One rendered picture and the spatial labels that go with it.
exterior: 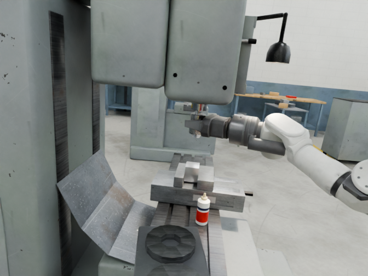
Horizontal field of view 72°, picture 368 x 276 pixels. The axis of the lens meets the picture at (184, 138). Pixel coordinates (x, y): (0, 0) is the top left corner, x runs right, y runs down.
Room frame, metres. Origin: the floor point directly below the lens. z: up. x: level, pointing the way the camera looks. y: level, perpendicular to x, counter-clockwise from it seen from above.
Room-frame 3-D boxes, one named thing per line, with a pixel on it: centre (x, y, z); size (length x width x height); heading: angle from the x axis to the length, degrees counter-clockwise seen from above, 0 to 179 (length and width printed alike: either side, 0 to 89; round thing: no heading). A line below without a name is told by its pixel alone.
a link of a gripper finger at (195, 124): (0.74, -0.03, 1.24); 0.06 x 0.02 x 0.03; 69
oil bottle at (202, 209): (0.75, -0.08, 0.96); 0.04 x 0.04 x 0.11
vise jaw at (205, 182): (0.92, -0.10, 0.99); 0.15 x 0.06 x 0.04; 175
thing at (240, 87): (0.77, -0.15, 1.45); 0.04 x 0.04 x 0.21; 88
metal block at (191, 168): (0.93, -0.04, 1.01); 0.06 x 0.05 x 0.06; 175
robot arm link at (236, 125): (0.74, -0.12, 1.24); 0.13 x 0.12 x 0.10; 159
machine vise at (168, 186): (0.92, -0.07, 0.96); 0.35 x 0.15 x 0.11; 85
